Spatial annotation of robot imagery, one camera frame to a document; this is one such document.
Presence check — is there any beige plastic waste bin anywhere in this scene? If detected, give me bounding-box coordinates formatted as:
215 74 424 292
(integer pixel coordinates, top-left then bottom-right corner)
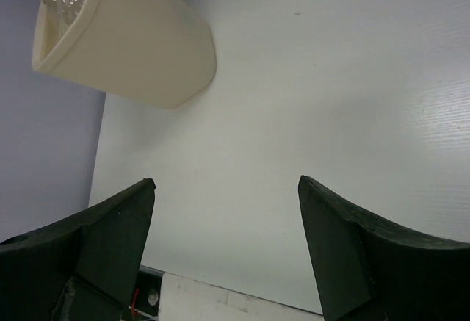
32 0 217 109

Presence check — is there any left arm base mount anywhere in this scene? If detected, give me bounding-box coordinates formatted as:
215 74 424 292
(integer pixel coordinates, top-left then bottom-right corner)
120 266 164 321

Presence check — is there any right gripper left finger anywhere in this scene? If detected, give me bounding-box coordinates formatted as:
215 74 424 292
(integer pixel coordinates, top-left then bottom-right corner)
1 178 155 320

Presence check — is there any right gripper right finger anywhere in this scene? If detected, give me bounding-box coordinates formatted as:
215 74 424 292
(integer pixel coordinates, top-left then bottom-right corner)
298 176 469 320

